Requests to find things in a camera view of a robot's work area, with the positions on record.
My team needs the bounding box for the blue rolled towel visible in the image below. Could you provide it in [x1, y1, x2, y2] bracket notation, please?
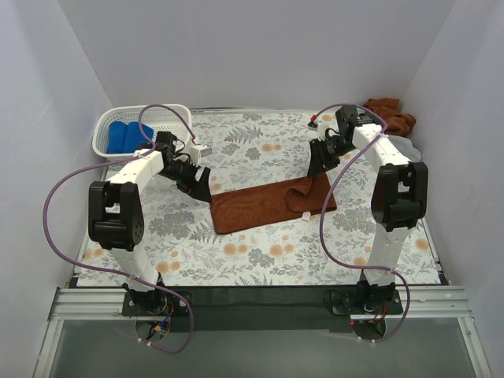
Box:
[106, 121, 128, 154]
[123, 121, 154, 154]

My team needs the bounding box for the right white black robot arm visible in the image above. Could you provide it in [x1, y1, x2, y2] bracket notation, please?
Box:
[308, 104, 428, 316]

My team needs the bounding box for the right blue rolled towel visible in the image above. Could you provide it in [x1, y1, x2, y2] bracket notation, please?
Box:
[123, 121, 154, 154]

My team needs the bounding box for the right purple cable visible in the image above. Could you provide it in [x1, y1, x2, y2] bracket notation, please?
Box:
[310, 102, 410, 344]

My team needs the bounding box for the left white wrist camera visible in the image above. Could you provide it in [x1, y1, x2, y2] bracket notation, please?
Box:
[189, 145, 212, 164]

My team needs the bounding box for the left blue rolled towel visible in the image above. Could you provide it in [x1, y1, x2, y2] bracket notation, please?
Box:
[106, 121, 128, 154]

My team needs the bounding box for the grey cloth in corner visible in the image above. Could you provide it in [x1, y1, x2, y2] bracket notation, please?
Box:
[389, 135, 422, 162]

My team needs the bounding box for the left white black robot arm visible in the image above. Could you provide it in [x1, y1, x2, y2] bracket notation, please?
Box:
[88, 132, 212, 315]

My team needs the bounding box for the white perforated plastic basket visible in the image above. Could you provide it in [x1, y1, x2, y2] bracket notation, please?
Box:
[92, 104, 192, 161]

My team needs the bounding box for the brown towel pile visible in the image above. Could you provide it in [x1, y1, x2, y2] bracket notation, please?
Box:
[363, 98, 416, 137]

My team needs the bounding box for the floral patterned table mat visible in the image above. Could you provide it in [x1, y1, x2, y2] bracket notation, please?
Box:
[76, 109, 442, 287]

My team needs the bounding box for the aluminium frame rail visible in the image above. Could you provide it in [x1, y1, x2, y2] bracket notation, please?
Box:
[51, 285, 473, 320]

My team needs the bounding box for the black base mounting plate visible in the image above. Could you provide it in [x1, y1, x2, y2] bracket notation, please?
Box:
[121, 284, 406, 332]

